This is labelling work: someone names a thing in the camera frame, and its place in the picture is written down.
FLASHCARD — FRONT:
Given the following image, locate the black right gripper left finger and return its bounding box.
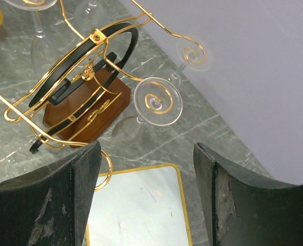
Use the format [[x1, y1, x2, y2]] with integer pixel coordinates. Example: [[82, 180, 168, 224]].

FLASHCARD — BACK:
[[0, 141, 102, 245]]

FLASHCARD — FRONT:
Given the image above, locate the clear tall champagne flute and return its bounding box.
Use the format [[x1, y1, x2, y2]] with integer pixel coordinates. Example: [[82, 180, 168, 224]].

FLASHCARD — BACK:
[[5, 0, 57, 77]]

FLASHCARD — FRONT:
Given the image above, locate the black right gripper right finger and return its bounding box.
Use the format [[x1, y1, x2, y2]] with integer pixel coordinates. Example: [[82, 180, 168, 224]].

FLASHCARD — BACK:
[[193, 143, 303, 245]]

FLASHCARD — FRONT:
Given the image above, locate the gold wire wine glass rack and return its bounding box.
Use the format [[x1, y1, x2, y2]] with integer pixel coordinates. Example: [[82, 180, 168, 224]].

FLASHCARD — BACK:
[[0, 0, 207, 192]]

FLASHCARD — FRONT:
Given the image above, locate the gold framed mirror tray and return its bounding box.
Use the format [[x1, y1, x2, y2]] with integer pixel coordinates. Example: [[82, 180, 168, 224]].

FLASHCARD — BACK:
[[86, 163, 192, 245]]

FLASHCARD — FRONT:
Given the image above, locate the clear wine glass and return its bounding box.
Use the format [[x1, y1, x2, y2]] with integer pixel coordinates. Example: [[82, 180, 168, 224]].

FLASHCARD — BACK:
[[154, 35, 213, 88], [73, 0, 109, 37], [112, 77, 183, 143]]

